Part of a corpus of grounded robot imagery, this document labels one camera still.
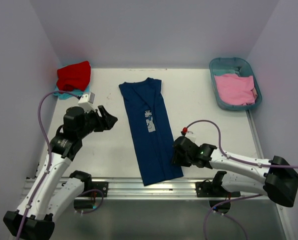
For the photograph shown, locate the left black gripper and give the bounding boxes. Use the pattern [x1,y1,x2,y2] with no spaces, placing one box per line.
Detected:
[77,104,117,138]

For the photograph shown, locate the navy blue t-shirt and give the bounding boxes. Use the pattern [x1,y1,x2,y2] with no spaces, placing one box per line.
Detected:
[119,77,183,186]

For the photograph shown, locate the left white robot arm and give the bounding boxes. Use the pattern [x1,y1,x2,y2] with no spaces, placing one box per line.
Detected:
[3,105,118,240]

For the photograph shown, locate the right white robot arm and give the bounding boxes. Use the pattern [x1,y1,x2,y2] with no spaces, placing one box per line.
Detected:
[172,136,298,208]

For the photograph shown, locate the red folded t-shirt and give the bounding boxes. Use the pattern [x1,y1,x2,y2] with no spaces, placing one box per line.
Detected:
[56,61,91,92]

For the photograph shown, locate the pink t-shirt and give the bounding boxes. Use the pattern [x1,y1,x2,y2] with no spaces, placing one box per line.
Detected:
[215,73,258,106]

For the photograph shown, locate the teal plastic basket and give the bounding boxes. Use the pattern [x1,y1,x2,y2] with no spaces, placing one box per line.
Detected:
[209,57,262,111]

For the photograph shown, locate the teal t-shirt in basket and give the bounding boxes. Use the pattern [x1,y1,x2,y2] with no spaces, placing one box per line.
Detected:
[212,67,240,76]

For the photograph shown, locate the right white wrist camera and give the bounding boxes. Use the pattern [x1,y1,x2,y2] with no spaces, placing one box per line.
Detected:
[181,127,197,143]

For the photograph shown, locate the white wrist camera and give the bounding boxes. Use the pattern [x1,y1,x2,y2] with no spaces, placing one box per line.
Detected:
[181,127,197,143]
[78,92,95,113]

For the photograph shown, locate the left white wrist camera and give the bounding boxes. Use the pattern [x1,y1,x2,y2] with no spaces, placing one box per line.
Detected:
[78,92,95,113]

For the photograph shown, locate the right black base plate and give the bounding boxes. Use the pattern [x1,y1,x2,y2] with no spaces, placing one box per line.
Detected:
[195,179,241,198]

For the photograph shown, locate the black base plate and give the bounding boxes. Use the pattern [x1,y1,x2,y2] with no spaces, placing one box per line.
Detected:
[195,179,241,198]
[92,181,109,198]

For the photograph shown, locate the aluminium mounting rail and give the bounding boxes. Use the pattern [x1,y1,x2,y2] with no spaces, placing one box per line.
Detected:
[20,109,286,201]

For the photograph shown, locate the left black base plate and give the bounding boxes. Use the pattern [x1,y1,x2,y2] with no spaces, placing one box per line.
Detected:
[92,181,109,198]

